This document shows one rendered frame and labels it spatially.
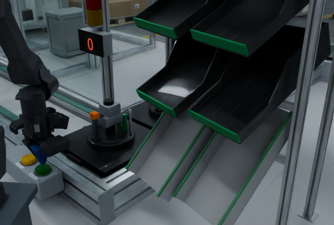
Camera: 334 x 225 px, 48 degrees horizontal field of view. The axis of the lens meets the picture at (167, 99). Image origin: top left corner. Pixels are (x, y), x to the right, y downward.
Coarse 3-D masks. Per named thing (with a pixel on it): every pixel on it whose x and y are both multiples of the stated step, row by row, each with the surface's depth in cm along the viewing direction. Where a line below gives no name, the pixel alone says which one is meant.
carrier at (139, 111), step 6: (144, 102) 134; (132, 108) 129; (138, 108) 129; (144, 108) 129; (150, 108) 125; (156, 108) 123; (132, 114) 125; (138, 114) 125; (144, 114) 125; (150, 114) 125; (156, 114) 122; (132, 120) 123; (138, 120) 121; (144, 120) 121; (150, 120) 121; (156, 120) 121; (144, 126) 120; (150, 126) 118
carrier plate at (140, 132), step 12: (72, 132) 114; (84, 132) 114; (144, 132) 114; (72, 144) 108; (84, 144) 108; (132, 144) 108; (84, 156) 102; (96, 156) 102; (108, 156) 102; (120, 156) 102; (132, 156) 102; (96, 168) 97; (108, 168) 97
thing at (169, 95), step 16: (176, 48) 86; (192, 48) 89; (208, 48) 89; (176, 64) 88; (192, 64) 87; (208, 64) 84; (224, 64) 79; (160, 80) 86; (176, 80) 84; (192, 80) 82; (208, 80) 78; (144, 96) 81; (160, 96) 82; (176, 96) 80; (192, 96) 76; (176, 112) 75
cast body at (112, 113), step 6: (102, 102) 106; (108, 102) 104; (114, 102) 106; (102, 108) 105; (108, 108) 103; (114, 108) 105; (120, 108) 107; (108, 114) 104; (114, 114) 106; (120, 114) 107; (102, 120) 105; (108, 120) 105; (114, 120) 106; (120, 120) 108; (102, 126) 106; (108, 126) 105
